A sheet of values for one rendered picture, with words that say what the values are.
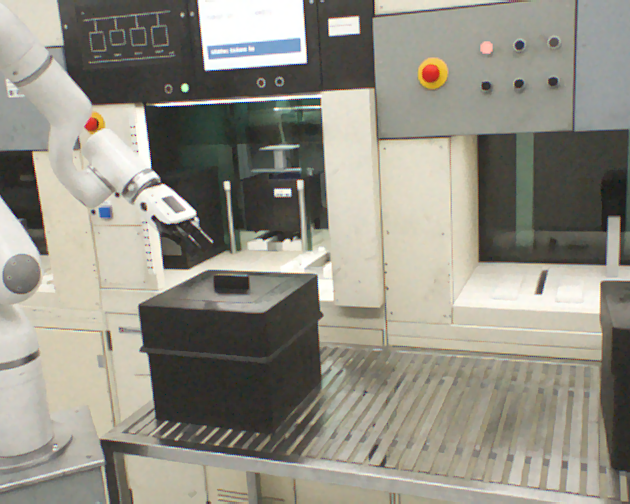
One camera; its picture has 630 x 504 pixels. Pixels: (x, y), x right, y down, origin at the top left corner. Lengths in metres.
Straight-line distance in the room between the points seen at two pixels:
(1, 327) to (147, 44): 0.89
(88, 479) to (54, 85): 0.74
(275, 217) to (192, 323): 1.09
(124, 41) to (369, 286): 0.92
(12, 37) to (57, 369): 1.27
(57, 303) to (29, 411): 0.90
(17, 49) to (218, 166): 1.18
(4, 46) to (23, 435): 0.71
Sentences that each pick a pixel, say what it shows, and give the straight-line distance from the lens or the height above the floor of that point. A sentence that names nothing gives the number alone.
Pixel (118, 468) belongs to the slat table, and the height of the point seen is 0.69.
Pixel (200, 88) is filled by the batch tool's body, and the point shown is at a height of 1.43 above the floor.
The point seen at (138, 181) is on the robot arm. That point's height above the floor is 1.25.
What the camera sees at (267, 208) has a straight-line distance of 2.46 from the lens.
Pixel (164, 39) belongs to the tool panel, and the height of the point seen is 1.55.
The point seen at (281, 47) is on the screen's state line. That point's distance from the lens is 1.83.
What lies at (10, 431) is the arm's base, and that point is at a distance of 1.50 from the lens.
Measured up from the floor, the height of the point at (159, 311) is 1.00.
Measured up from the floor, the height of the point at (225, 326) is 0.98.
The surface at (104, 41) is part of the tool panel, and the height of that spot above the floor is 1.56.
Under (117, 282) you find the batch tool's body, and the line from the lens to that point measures 2.20.
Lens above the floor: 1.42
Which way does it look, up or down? 14 degrees down
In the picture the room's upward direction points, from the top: 4 degrees counter-clockwise
